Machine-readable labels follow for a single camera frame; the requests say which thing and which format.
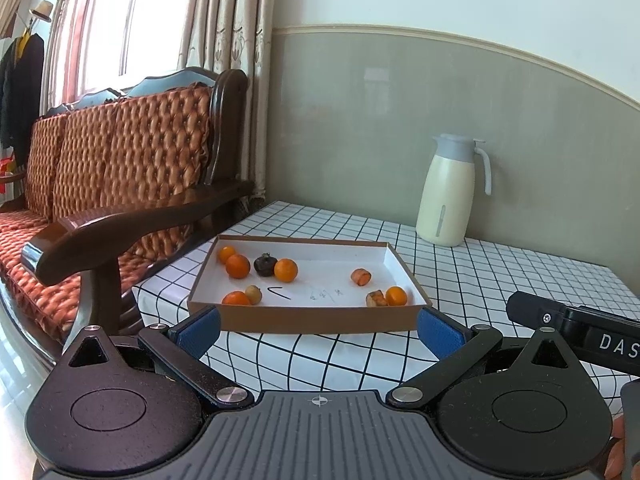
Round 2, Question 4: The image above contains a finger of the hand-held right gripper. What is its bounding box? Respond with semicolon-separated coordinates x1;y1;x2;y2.
505;290;568;341

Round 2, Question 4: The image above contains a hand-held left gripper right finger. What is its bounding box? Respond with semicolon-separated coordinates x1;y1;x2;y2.
386;306;581;410

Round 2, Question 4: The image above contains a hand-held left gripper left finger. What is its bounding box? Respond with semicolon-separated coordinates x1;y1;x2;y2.
66;305;255;409

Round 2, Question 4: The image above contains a large dark orange tangerine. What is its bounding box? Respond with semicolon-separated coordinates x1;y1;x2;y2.
225;254;251;280

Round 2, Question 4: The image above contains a shallow brown cardboard box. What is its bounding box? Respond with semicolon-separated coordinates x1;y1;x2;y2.
187;234;433;334

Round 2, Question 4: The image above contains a person's right hand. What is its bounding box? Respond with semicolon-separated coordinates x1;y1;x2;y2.
606;416;627;480

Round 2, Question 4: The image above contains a white black checked tablecloth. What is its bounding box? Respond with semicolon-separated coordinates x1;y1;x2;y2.
132;201;640;461

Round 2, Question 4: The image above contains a cream thermos jug grey lid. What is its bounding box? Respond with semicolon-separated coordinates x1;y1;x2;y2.
415;133;493;248

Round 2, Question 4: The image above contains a dark wooden sofa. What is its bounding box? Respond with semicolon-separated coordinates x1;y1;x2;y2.
0;67;256;368

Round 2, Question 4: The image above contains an orange tufted seat cushion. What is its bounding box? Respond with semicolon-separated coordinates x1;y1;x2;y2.
0;210;196;346

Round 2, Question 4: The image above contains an orange tufted back cushion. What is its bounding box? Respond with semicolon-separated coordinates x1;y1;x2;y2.
52;105;121;221
102;85;215;266
26;115;68;221

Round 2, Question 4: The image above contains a black coat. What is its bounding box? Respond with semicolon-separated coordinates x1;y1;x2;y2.
0;32;46;166

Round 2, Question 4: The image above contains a beige patterned curtain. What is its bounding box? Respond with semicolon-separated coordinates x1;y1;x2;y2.
177;0;279;206

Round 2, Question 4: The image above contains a window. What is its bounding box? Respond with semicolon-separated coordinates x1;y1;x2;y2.
47;0;206;111

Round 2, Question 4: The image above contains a beige hat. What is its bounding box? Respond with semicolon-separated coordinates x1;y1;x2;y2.
28;0;55;24

